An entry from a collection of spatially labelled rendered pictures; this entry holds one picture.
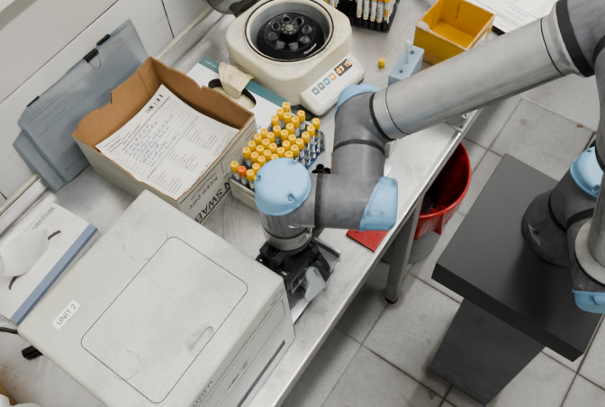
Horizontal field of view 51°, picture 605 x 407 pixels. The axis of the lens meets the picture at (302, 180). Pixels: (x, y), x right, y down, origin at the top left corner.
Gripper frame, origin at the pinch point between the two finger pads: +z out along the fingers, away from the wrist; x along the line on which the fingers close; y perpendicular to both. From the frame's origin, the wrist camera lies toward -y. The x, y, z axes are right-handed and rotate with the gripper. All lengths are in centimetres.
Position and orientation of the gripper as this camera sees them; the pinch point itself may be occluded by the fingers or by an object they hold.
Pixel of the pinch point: (302, 270)
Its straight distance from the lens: 114.9
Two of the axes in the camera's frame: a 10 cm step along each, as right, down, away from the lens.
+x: 8.2, 4.7, -3.2
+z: 0.4, 5.1, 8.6
